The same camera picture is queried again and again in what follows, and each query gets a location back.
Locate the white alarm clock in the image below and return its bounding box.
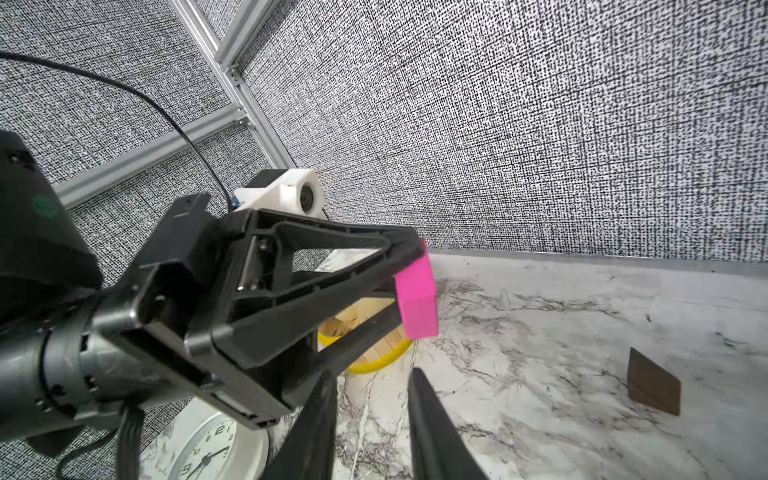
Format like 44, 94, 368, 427
156, 400, 270, 480

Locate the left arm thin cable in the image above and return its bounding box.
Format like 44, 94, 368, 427
0, 51, 235, 212

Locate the yellow bamboo steamer basket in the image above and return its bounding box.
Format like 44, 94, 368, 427
317, 297, 413, 375

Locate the brown triangular wood block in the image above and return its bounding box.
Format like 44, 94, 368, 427
627, 348, 682, 416

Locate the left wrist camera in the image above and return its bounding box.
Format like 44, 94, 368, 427
234, 168, 326, 219

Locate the purple magenta cube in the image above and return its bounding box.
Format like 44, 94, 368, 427
394, 239, 439, 340

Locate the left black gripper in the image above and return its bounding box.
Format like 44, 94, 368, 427
92, 193, 424, 428

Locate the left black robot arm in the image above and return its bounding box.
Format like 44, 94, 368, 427
1, 131, 424, 457

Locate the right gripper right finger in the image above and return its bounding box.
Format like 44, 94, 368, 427
408, 368, 487, 479

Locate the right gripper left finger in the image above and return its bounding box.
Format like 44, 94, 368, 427
261, 371, 338, 480

